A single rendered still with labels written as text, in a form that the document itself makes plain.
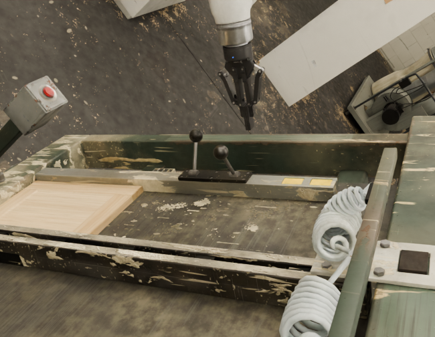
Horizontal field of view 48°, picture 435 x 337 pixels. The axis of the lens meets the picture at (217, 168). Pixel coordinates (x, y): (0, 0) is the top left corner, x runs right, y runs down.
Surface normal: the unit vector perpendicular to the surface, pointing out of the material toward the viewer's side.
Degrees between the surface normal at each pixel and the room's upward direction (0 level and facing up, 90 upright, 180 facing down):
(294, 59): 90
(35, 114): 90
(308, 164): 90
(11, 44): 0
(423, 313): 60
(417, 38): 90
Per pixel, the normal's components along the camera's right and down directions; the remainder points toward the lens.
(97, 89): 0.69, -0.43
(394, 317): -0.18, -0.89
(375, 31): -0.41, 0.43
